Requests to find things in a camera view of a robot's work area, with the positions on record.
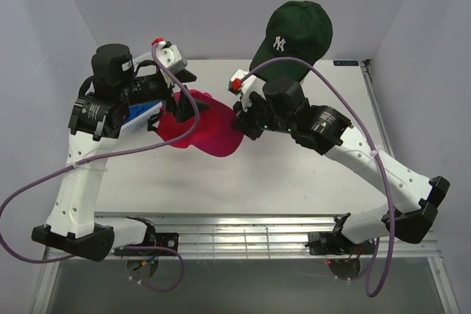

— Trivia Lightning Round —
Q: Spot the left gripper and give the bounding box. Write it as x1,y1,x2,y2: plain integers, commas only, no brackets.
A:
118,66,210,122

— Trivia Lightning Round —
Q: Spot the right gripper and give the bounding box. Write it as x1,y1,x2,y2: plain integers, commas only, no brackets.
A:
230,90,293,140

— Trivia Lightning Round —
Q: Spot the pink cap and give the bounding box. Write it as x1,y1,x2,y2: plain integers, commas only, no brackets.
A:
147,90,244,157

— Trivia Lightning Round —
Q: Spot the dark green NY cap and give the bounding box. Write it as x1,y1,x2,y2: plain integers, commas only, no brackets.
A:
249,1,333,70

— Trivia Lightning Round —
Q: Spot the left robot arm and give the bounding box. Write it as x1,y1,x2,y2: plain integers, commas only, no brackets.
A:
32,39,208,262

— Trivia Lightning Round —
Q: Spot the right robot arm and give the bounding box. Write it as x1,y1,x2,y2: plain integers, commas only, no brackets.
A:
228,71,450,255

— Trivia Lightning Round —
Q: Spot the white plastic basket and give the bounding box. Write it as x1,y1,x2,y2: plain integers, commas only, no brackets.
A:
121,52,161,135

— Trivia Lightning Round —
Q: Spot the blue cap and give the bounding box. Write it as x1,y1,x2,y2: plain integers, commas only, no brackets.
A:
125,102,160,123

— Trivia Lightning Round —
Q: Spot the blue logo sticker right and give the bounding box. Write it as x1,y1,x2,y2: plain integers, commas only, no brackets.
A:
333,60,359,67

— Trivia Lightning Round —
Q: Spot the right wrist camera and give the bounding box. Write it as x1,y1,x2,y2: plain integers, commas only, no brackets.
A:
228,69,265,112

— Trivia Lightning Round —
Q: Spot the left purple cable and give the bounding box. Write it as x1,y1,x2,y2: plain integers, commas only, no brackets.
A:
0,47,185,291

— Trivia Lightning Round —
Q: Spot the purple cable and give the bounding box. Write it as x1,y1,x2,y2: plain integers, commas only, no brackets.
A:
0,47,185,291
241,57,397,297

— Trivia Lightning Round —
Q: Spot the aluminium rail frame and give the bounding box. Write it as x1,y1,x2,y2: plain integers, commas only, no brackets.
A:
31,59,461,314

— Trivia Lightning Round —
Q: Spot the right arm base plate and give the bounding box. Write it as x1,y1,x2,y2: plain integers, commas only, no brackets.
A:
305,232,375,256

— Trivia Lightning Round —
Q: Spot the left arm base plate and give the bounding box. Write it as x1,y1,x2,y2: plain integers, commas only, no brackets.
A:
113,232,180,257

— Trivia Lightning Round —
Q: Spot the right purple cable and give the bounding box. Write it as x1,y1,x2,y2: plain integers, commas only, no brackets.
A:
241,57,397,297

